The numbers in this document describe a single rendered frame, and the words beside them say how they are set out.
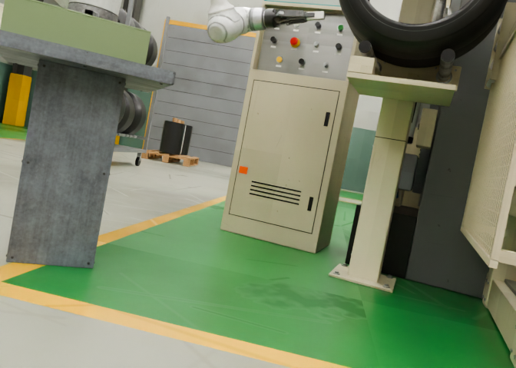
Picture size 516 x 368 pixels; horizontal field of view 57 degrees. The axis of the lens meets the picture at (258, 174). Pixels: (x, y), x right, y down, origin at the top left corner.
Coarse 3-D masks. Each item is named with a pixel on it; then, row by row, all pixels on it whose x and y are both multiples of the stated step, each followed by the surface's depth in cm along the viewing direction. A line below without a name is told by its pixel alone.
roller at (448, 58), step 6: (444, 54) 159; (450, 54) 159; (444, 60) 160; (450, 60) 159; (444, 66) 166; (450, 66) 167; (438, 72) 183; (444, 72) 175; (450, 72) 178; (438, 78) 191; (444, 78) 185
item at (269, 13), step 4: (268, 8) 189; (272, 8) 188; (264, 12) 188; (268, 12) 187; (272, 12) 187; (276, 12) 185; (264, 16) 188; (268, 16) 187; (272, 16) 187; (276, 16) 185; (264, 20) 188; (268, 20) 188; (272, 20) 188; (276, 20) 189; (268, 24) 189; (272, 24) 188; (276, 24) 193
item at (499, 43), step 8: (504, 8) 181; (512, 8) 180; (504, 16) 181; (512, 16) 180; (504, 24) 181; (512, 24) 180; (496, 32) 198; (504, 32) 180; (512, 32) 180; (496, 40) 198; (504, 40) 180; (496, 48) 182; (496, 56) 181; (496, 64) 181; (488, 72) 199; (496, 72) 181; (488, 80) 191; (488, 88) 199
